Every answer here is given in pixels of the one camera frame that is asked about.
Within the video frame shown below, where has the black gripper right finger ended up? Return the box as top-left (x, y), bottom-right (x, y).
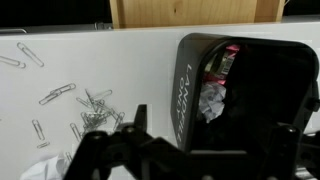
top-left (256, 123), bottom-right (320, 180)

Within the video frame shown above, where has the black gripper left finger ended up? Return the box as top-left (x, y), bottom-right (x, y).
top-left (63, 104), bottom-right (192, 180)

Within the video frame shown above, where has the black plastic waste bin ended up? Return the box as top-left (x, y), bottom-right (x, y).
top-left (169, 32), bottom-right (320, 158)

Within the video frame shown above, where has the crumpled paper inside bin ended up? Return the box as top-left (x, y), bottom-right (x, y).
top-left (198, 81), bottom-right (227, 124)

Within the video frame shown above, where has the large pile of paper clips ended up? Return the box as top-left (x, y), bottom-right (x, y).
top-left (75, 88), bottom-right (126, 134)

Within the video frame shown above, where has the silver paper clip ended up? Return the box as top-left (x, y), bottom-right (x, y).
top-left (0, 54), bottom-right (27, 69)
top-left (69, 122), bottom-right (83, 143)
top-left (36, 141), bottom-right (51, 149)
top-left (31, 119), bottom-right (46, 141)
top-left (16, 41), bottom-right (45, 68)

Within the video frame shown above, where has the crumpled white paper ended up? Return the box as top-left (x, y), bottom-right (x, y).
top-left (19, 151), bottom-right (73, 180)

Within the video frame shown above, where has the pair of linked paper clips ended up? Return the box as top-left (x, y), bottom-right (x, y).
top-left (38, 83), bottom-right (77, 106)

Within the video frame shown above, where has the pink snack wrapper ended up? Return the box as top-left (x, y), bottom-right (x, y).
top-left (203, 44), bottom-right (241, 86)

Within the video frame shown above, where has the open wooden drawer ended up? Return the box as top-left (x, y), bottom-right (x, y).
top-left (109, 0), bottom-right (286, 29)

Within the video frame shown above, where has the silver drawer handle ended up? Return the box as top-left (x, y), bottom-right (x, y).
top-left (0, 28), bottom-right (28, 35)

